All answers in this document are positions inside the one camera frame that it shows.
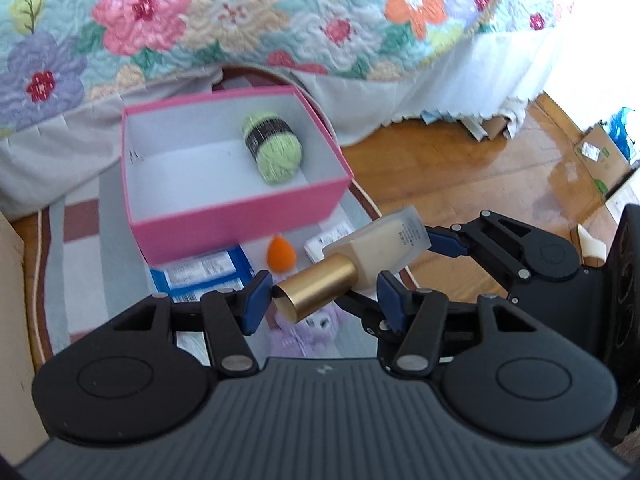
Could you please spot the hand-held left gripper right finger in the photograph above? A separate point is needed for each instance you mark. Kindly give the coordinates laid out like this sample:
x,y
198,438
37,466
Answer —
x,y
391,300

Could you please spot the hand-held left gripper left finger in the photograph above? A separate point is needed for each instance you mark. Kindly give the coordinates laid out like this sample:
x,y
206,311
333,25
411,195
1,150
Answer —
x,y
257,300

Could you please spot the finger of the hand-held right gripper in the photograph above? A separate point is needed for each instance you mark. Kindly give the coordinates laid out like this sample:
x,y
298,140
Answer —
x,y
445,242
365,315

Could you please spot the beige bottle with gold cap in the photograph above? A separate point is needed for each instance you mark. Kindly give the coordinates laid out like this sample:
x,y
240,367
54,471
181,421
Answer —
x,y
370,255

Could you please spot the blue and white packet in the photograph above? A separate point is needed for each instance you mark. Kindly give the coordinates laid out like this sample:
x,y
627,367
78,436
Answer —
x,y
200,272

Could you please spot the pink cardboard box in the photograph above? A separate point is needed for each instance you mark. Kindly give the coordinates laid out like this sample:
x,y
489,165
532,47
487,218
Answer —
x,y
225,220

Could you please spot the orange makeup sponge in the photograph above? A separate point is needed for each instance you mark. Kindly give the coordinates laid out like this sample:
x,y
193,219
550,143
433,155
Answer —
x,y
281,257

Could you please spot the purple plush toy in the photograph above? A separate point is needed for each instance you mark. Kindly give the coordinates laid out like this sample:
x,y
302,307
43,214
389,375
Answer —
x,y
300,340

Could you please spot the cream pointed object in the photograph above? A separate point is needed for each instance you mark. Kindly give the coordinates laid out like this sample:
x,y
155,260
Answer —
x,y
592,247

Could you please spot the green yarn ball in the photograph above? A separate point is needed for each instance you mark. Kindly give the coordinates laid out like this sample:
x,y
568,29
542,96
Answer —
x,y
275,155

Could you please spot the brown cardboard box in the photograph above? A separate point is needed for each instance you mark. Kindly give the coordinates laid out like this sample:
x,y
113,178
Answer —
x,y
597,155

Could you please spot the white bed sheet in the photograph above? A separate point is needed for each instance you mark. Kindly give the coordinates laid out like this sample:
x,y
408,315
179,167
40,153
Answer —
x,y
350,105

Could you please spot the blue plastic bag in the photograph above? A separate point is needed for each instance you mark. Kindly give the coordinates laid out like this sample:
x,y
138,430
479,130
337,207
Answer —
x,y
620,130

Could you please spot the striped rug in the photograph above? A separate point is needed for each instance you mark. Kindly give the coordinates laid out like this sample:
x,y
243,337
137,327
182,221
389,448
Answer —
x,y
80,270

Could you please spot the plain cardboard sheet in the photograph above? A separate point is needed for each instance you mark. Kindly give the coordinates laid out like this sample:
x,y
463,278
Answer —
x,y
15,335

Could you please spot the floral quilt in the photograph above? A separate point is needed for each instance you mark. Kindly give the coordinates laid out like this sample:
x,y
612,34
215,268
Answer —
x,y
225,15

